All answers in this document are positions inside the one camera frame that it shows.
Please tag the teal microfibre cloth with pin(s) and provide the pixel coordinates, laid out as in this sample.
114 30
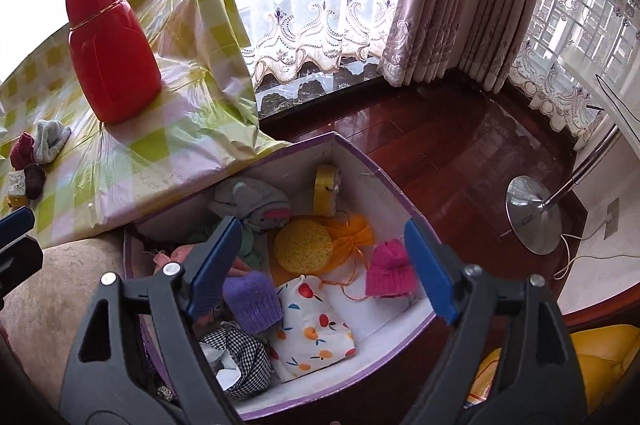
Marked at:
247 252

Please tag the yellow sponge wedge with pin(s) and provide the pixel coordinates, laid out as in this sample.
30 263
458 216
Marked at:
327 186

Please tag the chrome floor lamp stand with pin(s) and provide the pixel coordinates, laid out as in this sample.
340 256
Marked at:
533 210

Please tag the white fruit print pouch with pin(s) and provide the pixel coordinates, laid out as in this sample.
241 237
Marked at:
311 335

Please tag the red plastic thermos jug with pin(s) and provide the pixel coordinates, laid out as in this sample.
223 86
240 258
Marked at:
112 58

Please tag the black white houndstooth pouch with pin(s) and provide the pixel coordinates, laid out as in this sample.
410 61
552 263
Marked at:
239 361

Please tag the yellow sponge block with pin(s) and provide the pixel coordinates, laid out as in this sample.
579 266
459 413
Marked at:
16 193

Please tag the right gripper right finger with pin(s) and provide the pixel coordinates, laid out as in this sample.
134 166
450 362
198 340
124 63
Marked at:
538 378

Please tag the magenta knitted mitten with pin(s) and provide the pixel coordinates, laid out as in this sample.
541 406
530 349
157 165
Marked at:
22 152

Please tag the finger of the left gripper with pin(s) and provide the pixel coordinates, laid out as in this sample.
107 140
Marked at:
21 255

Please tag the orange organza bag with sponge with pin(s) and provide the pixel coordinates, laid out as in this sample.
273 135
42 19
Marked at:
331 249

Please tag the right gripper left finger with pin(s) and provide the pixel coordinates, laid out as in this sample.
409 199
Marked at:
104 377

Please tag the white purple storage box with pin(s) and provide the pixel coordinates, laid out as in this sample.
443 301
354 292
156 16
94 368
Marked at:
371 209

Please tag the pink knitted cuff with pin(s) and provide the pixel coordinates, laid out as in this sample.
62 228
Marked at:
390 273

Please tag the dark brown knitted cuff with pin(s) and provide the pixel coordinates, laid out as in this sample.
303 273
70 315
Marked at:
35 176

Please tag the green checked plastic tablecloth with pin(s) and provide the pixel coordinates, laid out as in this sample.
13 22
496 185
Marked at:
201 128

